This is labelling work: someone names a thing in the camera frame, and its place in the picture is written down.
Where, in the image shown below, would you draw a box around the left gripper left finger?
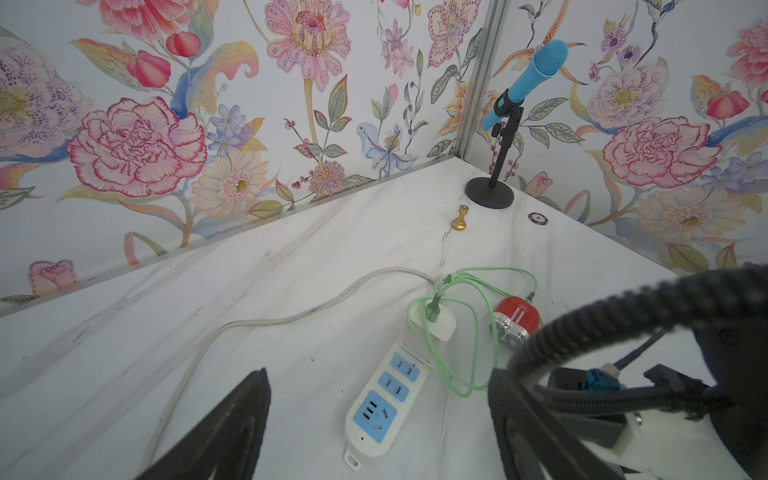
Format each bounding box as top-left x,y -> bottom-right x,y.
139,368 -> 271,480

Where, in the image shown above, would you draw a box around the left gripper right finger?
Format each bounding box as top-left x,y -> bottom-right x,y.
487,368 -> 623,479

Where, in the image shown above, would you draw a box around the white power strip blue sockets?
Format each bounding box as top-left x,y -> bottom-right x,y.
139,267 -> 437,474

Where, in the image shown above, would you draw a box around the white charger light green cable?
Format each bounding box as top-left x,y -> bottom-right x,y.
406,266 -> 539,399

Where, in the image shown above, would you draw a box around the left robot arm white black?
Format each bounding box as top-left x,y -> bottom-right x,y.
139,267 -> 767,479

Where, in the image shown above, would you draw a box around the small brass knob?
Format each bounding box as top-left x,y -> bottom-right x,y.
451,205 -> 469,231

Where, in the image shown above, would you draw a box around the blue microphone on black stand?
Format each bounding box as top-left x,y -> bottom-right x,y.
465,40 -> 568,210

